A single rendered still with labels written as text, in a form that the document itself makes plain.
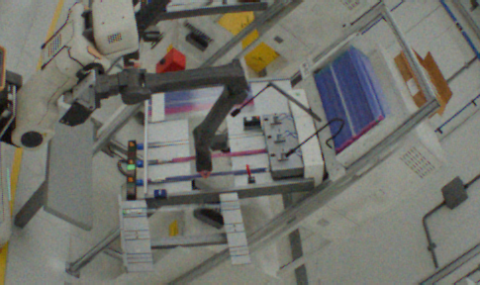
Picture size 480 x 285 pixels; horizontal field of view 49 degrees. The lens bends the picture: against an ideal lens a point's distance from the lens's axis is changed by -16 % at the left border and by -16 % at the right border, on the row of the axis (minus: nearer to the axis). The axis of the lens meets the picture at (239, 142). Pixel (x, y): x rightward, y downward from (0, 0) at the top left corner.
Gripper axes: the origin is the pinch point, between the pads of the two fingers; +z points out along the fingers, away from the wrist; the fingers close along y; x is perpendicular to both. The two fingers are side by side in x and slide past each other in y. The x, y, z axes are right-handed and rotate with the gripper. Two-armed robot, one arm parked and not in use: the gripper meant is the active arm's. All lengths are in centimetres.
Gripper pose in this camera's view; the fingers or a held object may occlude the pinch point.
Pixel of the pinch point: (205, 174)
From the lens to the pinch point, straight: 259.7
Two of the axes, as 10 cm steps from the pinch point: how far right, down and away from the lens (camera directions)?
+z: 0.5, 7.0, 7.1
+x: -9.9, 1.0, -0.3
